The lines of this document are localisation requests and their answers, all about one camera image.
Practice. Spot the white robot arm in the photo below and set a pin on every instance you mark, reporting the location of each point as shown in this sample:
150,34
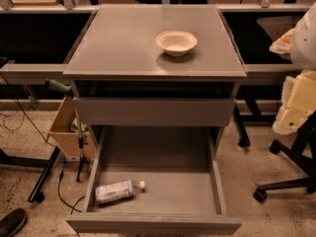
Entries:
303,46

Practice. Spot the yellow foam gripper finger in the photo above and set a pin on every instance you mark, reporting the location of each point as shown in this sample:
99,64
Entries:
298,102
283,44

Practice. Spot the black shoe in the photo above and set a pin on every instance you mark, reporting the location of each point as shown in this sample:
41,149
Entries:
13,222

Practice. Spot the green cloth in box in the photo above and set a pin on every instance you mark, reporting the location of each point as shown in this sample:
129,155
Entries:
75,127

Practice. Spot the clear plastic water bottle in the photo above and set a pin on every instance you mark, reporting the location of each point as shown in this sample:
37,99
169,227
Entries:
117,191

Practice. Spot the black table leg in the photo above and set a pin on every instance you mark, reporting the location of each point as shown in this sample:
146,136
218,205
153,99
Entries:
36,194

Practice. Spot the cardboard box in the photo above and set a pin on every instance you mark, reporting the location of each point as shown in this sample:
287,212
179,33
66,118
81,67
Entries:
65,138

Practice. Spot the grey drawer cabinet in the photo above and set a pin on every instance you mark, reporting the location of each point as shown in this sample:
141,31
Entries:
120,76

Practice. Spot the white paper bowl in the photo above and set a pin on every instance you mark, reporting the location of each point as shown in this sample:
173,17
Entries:
176,43

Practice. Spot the open grey middle drawer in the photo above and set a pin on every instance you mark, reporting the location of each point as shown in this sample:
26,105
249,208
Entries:
183,193

